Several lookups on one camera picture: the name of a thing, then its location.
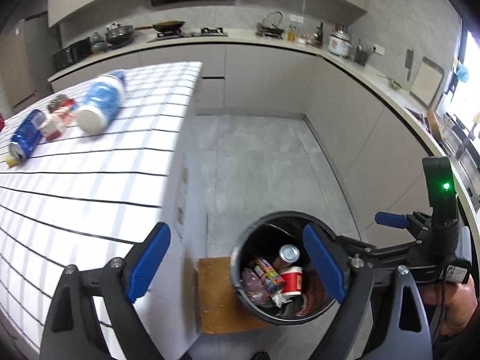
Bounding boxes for island socket panel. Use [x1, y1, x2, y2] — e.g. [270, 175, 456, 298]
[176, 157, 188, 239]

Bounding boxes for blue drink can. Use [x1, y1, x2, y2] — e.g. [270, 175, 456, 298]
[8, 109, 46, 161]

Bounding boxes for pink clear plastic bag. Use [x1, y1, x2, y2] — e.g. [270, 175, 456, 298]
[240, 267, 272, 304]

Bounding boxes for red white cigarette pack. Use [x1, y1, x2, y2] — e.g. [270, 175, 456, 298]
[39, 114, 67, 141]
[56, 98, 79, 121]

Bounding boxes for black gas hob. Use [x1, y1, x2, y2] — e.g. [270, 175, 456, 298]
[146, 27, 229, 43]

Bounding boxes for beige refrigerator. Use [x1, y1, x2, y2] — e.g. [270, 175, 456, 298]
[0, 17, 49, 109]

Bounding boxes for colourful snack wrapper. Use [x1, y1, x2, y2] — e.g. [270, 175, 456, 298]
[252, 257, 286, 294]

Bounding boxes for round wooden board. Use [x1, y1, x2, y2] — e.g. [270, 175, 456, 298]
[427, 109, 443, 139]

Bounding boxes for bowl with green vegetables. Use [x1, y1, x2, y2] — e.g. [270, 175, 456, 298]
[379, 74, 406, 91]

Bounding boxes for bright window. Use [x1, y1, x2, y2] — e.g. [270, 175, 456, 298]
[446, 30, 480, 121]

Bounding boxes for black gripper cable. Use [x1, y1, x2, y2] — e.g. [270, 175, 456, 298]
[435, 266, 451, 346]

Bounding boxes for black yellow labelled tin can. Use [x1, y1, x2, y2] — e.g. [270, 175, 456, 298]
[278, 244, 301, 271]

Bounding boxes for blue white paper tub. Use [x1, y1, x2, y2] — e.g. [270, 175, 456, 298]
[76, 74, 126, 134]

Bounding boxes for white tiled kitchen island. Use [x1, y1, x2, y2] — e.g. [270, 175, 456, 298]
[0, 61, 211, 360]

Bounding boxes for black microwave oven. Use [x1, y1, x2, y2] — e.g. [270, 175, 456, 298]
[52, 40, 92, 70]

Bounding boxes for frying pan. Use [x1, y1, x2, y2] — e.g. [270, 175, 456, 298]
[135, 20, 186, 34]

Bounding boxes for white rice cooker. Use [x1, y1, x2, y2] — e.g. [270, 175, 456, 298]
[328, 26, 353, 58]

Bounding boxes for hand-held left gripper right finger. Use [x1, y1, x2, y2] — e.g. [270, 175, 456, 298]
[302, 224, 436, 360]

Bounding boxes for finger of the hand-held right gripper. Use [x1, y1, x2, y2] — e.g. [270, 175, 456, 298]
[335, 234, 426, 271]
[375, 212, 433, 238]

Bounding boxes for red paper cup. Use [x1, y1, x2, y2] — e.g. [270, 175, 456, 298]
[279, 265, 304, 297]

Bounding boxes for person's right hand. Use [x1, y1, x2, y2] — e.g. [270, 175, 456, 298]
[420, 281, 480, 340]

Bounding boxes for grey kitchen base cabinets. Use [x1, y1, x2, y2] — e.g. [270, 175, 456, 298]
[47, 28, 480, 233]

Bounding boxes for black lidded wok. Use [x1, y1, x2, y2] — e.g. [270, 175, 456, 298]
[105, 23, 136, 46]

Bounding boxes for brown wooden stool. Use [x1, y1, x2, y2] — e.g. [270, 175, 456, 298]
[197, 257, 278, 335]

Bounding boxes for black utensil holder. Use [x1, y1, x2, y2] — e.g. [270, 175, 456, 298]
[354, 39, 370, 66]

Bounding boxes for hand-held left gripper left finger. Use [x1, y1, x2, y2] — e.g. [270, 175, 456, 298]
[37, 222, 172, 360]

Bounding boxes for beige cutting board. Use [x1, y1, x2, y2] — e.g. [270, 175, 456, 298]
[409, 57, 445, 106]

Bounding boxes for steel kitchen sink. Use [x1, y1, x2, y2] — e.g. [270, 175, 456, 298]
[442, 112, 480, 211]

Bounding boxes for black plastic bucket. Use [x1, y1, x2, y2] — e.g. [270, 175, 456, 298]
[229, 211, 353, 326]

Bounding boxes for blue hanging cloth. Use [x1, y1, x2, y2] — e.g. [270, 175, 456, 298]
[454, 60, 470, 82]

